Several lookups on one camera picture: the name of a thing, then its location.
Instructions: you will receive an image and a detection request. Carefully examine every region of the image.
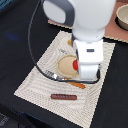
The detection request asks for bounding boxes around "beige bowl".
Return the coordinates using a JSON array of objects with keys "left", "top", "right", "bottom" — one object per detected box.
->
[{"left": 116, "top": 4, "right": 128, "bottom": 31}]

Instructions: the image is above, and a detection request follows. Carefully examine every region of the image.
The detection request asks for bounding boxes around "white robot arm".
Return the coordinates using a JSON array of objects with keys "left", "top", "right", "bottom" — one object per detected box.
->
[{"left": 41, "top": 0, "right": 116, "bottom": 81}]

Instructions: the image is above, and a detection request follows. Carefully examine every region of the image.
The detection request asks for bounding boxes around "red toy tomato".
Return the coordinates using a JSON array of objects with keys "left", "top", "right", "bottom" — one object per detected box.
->
[{"left": 73, "top": 59, "right": 78, "bottom": 71}]

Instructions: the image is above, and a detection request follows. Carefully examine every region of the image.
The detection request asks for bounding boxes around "fork with orange handle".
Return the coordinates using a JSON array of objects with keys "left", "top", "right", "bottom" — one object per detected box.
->
[{"left": 45, "top": 70, "right": 85, "bottom": 89}]

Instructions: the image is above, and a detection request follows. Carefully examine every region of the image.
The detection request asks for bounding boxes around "woven beige placemat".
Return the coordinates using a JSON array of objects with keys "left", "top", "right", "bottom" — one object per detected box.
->
[{"left": 14, "top": 31, "right": 115, "bottom": 128}]

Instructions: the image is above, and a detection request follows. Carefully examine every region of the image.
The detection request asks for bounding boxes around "round wooden plate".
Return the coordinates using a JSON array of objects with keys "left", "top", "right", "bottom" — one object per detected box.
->
[{"left": 56, "top": 55, "right": 78, "bottom": 78}]

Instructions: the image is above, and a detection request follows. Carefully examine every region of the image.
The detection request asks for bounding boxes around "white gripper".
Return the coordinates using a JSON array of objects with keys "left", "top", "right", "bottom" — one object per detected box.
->
[{"left": 73, "top": 40, "right": 103, "bottom": 80}]

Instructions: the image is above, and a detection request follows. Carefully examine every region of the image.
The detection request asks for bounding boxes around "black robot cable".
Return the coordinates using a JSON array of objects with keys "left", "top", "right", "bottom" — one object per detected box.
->
[{"left": 27, "top": 0, "right": 102, "bottom": 85}]

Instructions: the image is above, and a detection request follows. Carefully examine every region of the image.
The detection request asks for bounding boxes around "brown toy sausage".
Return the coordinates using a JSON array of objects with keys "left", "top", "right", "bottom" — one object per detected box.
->
[{"left": 51, "top": 94, "right": 77, "bottom": 100}]

